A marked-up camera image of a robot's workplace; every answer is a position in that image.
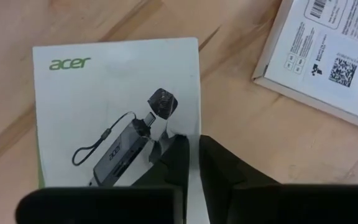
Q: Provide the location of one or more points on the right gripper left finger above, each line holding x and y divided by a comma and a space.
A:
104, 205

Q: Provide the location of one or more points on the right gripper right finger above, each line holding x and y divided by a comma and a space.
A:
275, 205

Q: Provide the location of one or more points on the white acer product box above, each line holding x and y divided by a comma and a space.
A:
104, 93

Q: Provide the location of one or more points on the green-edged box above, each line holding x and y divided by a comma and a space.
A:
322, 62

